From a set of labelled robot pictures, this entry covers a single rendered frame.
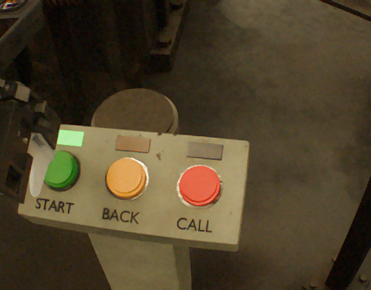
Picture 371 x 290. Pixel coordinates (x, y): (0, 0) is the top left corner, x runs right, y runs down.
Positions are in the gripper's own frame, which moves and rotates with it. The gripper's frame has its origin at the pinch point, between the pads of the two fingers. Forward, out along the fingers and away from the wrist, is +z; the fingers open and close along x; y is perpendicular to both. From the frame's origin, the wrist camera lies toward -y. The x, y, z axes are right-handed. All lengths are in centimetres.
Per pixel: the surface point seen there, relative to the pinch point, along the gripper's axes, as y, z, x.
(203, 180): -0.3, 5.6, 15.1
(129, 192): 1.6, 5.8, 8.0
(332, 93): -54, 91, 41
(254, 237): -7, 73, 21
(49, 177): 1.2, 5.5, -0.9
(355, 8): -24.0, 6.7, 31.3
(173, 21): -75, 90, -9
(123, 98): -15.2, 20.8, 1.1
